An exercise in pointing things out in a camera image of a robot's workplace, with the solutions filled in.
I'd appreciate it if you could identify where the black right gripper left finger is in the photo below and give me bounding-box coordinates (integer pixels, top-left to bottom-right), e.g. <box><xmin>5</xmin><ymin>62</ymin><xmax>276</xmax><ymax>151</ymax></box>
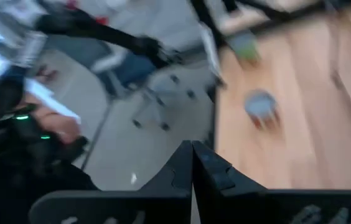
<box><xmin>28</xmin><ymin>139</ymin><xmax>194</xmax><ymax>224</ymax></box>

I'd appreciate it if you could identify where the white-legged office chair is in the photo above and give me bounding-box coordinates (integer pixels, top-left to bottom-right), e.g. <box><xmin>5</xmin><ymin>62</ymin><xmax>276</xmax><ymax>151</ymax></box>
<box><xmin>90</xmin><ymin>34</ymin><xmax>199</xmax><ymax>132</ymax></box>

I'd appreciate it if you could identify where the white aluminium rail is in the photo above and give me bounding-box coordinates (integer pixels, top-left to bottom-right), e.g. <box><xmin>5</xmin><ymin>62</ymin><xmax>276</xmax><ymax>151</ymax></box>
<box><xmin>199</xmin><ymin>22</ymin><xmax>225</xmax><ymax>86</ymax></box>

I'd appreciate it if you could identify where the person's hand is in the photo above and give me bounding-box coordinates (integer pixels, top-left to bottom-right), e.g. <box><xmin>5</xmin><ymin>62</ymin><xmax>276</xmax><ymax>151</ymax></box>
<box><xmin>22</xmin><ymin>92</ymin><xmax>82</xmax><ymax>144</ymax></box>

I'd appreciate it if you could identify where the black bulky equipment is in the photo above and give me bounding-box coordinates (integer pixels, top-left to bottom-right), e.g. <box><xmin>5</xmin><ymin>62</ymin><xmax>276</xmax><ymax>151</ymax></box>
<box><xmin>0</xmin><ymin>74</ymin><xmax>100</xmax><ymax>224</ymax></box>

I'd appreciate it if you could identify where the green and orange label can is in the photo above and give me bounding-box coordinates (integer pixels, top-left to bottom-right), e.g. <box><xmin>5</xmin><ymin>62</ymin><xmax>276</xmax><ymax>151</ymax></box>
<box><xmin>226</xmin><ymin>30</ymin><xmax>262</xmax><ymax>63</ymax></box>

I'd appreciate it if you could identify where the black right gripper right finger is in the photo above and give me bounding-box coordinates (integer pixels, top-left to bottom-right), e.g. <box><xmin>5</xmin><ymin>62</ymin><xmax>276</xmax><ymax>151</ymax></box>
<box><xmin>192</xmin><ymin>140</ymin><xmax>351</xmax><ymax>224</ymax></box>

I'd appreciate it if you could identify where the red and white tomato can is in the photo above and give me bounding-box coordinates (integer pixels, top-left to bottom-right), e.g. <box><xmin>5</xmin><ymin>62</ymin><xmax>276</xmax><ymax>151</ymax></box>
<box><xmin>243</xmin><ymin>89</ymin><xmax>281</xmax><ymax>131</ymax></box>

